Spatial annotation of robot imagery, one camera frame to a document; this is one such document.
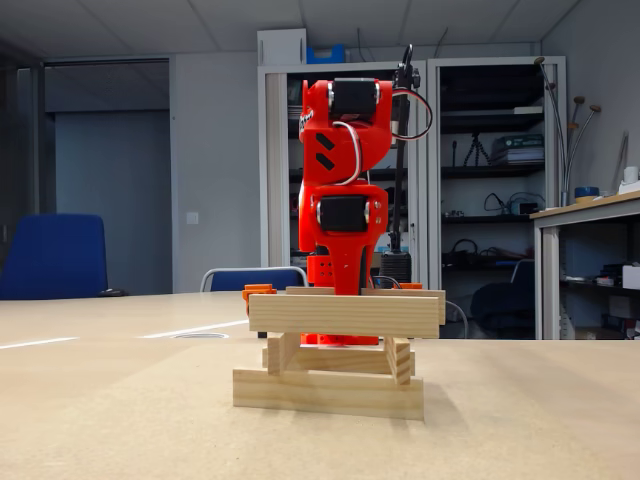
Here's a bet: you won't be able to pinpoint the blue chair with grey frame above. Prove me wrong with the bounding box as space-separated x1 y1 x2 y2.
199 266 310 294

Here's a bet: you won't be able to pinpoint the black office chair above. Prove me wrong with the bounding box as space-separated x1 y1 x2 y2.
444 299 471 341

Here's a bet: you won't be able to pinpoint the black flexible mini tripod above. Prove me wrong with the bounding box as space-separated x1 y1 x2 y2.
462 131 493 168

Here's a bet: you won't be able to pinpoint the white table cable grommet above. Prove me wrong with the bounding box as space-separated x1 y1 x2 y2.
169 331 231 341

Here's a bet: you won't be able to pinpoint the grey cable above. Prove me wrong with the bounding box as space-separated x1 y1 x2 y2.
444 298 470 340

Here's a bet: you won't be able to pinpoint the brown fibreboard base plate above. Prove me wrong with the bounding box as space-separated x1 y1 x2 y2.
0 339 640 480

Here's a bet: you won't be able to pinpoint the stack of books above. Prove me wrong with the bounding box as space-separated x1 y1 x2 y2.
490 133 546 166

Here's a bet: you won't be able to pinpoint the blue office chair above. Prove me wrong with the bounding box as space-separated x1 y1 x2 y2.
0 213 109 301

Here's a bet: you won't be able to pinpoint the grey desk with wooden top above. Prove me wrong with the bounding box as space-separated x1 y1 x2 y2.
529 189 640 341

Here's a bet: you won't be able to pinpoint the blue plastic box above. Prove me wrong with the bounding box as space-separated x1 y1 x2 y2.
305 43 348 65

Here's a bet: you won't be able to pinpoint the dark grey office chair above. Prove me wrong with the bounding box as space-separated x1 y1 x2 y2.
469 258 537 335

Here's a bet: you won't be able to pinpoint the white box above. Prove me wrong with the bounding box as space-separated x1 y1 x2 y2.
257 28 308 67

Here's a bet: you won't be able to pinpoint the grey metal shelf cabinet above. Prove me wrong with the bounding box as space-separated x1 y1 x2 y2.
427 55 569 341
257 59 429 296

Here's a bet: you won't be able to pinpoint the metal coat stand wooden knobs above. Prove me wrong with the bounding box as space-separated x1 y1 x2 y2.
532 56 604 207

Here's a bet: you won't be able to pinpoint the black gooseneck stand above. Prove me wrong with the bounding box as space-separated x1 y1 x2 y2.
378 43 422 295

